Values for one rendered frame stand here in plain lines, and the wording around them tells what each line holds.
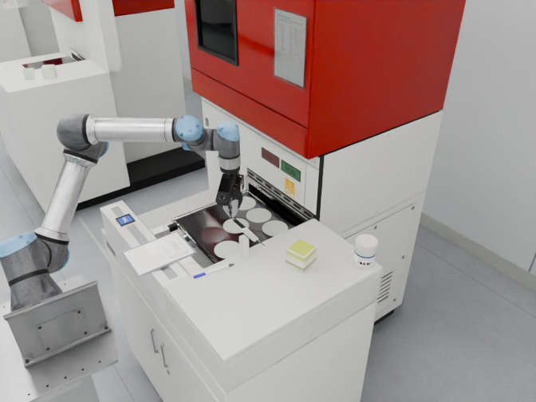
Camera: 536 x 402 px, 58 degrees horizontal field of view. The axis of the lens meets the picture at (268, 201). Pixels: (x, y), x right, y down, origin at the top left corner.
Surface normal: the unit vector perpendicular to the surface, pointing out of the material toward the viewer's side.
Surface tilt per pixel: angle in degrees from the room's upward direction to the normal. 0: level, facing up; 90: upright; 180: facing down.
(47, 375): 0
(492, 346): 0
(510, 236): 90
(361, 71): 90
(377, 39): 90
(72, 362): 0
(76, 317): 90
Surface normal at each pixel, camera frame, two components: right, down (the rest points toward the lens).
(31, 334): 0.55, 0.47
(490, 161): -0.80, 0.33
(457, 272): 0.00, -0.83
